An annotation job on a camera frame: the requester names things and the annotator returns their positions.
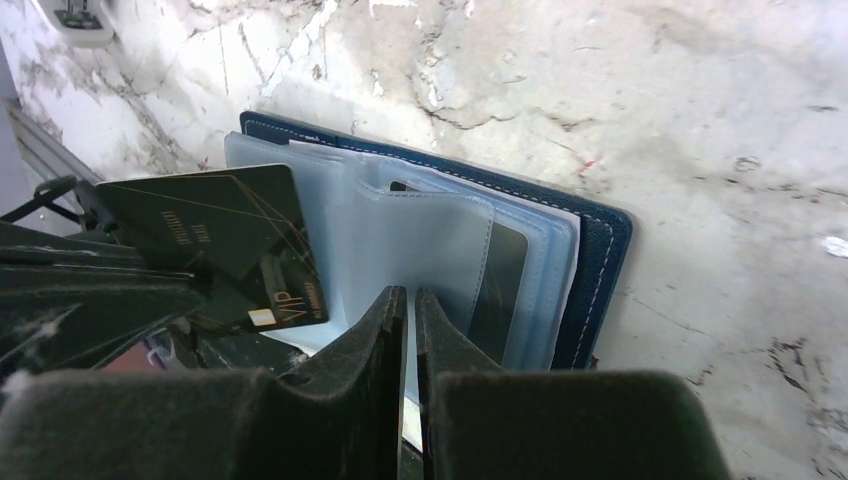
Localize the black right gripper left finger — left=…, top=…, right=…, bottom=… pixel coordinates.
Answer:
left=1, top=286, right=407, bottom=479

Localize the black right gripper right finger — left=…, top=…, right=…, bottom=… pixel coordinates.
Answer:
left=415, top=289, right=729, bottom=479

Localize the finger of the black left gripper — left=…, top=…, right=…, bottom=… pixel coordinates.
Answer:
left=1, top=222, right=146, bottom=268
left=1, top=265, right=208, bottom=380

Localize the navy blue card holder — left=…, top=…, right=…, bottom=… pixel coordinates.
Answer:
left=223, top=109, right=634, bottom=405

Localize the black gold-lined card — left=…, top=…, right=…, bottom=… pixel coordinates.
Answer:
left=96, top=164, right=329, bottom=335

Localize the light blue stapler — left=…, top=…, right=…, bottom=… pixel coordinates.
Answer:
left=33, top=0, right=115, bottom=48

